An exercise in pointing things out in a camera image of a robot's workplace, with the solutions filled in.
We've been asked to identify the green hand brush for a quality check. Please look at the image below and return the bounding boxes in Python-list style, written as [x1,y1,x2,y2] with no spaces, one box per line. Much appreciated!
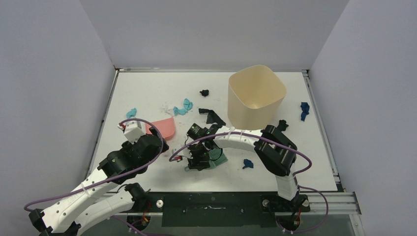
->
[184,148,228,172]

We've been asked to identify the pink plastic dustpan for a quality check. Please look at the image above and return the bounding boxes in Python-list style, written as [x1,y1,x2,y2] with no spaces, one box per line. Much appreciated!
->
[152,118,176,141]

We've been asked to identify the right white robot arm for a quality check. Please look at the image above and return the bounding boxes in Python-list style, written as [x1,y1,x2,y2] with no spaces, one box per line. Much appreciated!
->
[186,124,299,211]

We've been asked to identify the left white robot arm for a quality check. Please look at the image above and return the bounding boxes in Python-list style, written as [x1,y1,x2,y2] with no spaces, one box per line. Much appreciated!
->
[29,134,169,236]

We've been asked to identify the white torn paper scrap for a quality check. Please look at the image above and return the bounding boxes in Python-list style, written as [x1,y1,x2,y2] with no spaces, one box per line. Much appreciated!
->
[161,104,175,117]

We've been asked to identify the light blue scrap far left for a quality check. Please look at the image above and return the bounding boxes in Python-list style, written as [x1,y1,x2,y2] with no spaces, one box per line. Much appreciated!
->
[126,108,137,119]

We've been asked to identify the light blue scrap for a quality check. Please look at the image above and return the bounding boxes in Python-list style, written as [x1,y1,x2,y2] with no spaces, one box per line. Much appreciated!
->
[173,98,193,116]
[126,108,137,119]

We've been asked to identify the long black paper scrap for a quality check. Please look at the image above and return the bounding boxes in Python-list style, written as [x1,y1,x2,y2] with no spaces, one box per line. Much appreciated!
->
[199,108,226,126]

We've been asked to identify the dark blue scrap front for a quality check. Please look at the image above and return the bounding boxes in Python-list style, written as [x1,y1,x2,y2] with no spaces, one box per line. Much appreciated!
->
[243,159,254,169]

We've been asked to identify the dark blue scrap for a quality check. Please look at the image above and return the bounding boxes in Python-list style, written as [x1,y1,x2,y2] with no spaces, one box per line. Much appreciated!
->
[243,159,254,169]
[300,102,310,121]

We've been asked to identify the light blue scrap centre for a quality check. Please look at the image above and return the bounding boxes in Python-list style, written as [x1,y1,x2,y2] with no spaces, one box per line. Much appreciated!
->
[173,98,193,116]

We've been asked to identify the small black scrap top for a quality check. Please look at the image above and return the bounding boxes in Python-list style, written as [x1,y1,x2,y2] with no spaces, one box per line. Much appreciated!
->
[199,89,209,97]

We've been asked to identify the beige plastic waste bin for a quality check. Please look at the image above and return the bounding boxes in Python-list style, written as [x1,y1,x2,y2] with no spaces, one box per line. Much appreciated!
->
[227,65,287,130]

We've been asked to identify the black scrap beside bin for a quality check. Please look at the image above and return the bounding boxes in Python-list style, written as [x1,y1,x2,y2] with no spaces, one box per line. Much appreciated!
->
[277,119,289,132]

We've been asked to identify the dark blue scrap right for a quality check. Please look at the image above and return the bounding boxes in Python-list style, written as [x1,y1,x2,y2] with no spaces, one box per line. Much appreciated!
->
[300,102,310,121]

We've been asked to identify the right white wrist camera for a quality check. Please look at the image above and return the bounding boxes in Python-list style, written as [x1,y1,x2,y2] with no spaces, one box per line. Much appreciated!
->
[173,156,189,162]

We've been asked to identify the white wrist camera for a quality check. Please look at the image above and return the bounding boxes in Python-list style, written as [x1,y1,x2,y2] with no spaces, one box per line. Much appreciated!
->
[118,120,146,144]
[173,156,189,162]

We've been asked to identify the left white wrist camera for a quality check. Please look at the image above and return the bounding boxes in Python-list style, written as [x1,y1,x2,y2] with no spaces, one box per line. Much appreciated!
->
[118,120,146,144]

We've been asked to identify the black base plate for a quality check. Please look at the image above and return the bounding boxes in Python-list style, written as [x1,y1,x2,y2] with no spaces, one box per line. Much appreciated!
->
[127,192,311,228]

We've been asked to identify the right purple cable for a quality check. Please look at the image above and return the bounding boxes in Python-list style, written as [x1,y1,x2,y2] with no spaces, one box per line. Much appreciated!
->
[169,131,329,234]

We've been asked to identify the aluminium rail frame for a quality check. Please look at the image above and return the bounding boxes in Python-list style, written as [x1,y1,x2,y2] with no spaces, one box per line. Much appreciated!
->
[301,69,361,215]

